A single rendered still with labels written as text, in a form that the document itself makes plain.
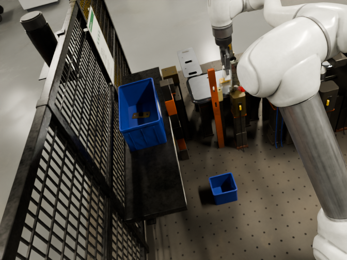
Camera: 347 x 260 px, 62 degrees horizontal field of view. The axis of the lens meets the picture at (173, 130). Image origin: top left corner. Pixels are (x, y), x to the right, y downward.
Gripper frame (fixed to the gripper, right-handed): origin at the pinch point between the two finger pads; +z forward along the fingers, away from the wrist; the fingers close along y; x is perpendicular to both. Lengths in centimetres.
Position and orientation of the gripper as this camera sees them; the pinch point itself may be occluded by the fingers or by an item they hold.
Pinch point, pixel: (226, 72)
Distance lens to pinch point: 146.7
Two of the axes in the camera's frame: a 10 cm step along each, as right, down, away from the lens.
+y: -1.4, -6.8, 7.2
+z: 2.1, 6.9, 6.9
